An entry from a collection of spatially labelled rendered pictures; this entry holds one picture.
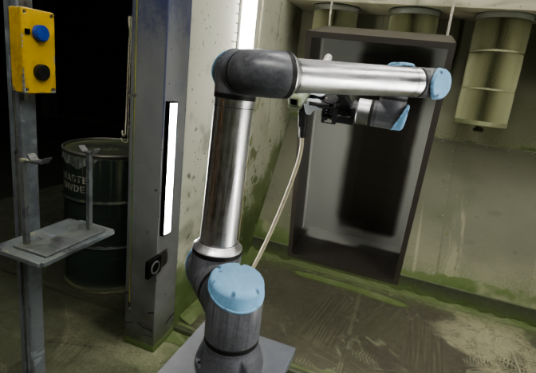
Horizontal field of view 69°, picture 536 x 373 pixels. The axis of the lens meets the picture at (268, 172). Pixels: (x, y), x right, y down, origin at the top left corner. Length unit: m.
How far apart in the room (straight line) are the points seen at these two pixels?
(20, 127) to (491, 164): 2.96
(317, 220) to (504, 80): 1.50
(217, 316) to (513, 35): 2.51
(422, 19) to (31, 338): 2.78
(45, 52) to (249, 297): 1.02
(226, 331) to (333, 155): 1.43
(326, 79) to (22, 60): 0.94
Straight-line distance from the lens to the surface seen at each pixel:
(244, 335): 1.07
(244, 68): 0.95
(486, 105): 2.93
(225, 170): 1.07
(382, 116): 1.36
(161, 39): 1.75
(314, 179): 2.34
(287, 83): 0.94
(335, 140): 2.22
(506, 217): 3.22
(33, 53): 1.47
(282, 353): 1.27
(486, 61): 2.97
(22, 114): 1.53
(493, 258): 3.13
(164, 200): 1.84
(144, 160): 1.84
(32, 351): 1.90
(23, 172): 1.45
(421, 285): 3.02
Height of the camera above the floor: 1.43
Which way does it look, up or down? 14 degrees down
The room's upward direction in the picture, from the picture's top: 7 degrees clockwise
